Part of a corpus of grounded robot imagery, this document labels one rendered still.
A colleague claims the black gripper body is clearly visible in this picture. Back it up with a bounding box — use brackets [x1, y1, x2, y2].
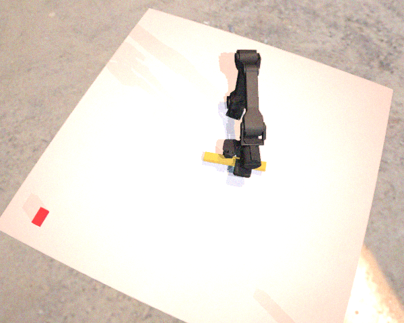
[233, 144, 252, 178]

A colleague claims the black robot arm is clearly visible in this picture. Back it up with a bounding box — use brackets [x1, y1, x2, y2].
[222, 49, 266, 170]

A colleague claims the yellow rectangular bar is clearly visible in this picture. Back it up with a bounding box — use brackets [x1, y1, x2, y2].
[203, 152, 266, 171]

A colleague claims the red rectangular bar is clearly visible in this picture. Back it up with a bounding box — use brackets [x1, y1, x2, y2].
[32, 207, 49, 227]

